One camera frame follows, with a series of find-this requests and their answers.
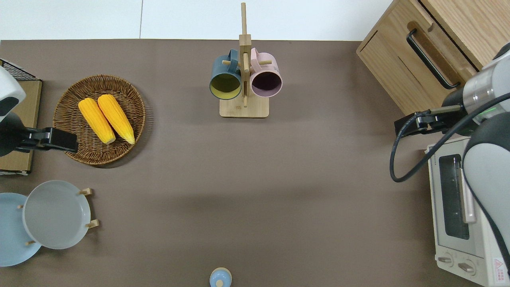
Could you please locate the dark blue mug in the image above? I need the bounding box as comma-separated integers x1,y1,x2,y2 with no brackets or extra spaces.
209,49,243,100

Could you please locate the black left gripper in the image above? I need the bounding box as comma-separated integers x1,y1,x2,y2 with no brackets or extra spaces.
17,127,79,154

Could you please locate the yellow corn cob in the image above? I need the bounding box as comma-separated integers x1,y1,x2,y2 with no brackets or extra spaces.
78,98,117,145
97,94,136,145

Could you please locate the wooden drawer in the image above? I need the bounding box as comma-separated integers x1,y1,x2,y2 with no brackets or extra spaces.
388,0,479,91

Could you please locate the wire grid storage box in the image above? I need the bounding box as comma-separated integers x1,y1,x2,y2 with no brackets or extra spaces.
0,59,43,176

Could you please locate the grey plate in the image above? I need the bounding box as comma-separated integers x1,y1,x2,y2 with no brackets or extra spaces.
22,180,92,250

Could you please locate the white toaster oven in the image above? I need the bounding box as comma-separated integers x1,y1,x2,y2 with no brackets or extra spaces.
425,136,510,287

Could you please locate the light blue plate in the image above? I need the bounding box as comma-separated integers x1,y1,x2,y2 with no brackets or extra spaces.
0,193,43,267

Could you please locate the brown wicker basket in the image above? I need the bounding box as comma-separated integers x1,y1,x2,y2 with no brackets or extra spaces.
53,75,147,166

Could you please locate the light wooden cabinet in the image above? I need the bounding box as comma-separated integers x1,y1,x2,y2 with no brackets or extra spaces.
356,0,510,116

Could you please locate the wooden mug tree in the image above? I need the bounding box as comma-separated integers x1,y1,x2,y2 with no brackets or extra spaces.
219,2,270,119

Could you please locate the brown table mat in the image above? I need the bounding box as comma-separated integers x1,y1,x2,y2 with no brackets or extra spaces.
0,39,510,287

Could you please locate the white oven door handle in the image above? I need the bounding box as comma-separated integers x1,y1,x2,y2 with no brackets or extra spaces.
454,157,477,224

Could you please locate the wooden plate rack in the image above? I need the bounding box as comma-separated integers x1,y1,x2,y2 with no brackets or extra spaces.
16,187,100,246

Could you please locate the blue call bell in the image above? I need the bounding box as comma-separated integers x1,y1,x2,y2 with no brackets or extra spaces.
209,267,233,287

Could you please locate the pink mug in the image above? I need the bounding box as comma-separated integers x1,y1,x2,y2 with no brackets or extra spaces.
250,48,283,98

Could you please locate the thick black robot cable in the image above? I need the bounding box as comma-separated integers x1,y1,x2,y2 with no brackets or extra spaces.
389,92,510,183

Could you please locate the black drawer handle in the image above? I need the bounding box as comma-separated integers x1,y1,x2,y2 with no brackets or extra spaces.
406,28,461,90

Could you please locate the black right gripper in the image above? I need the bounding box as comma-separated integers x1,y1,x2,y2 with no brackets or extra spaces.
394,112,451,138

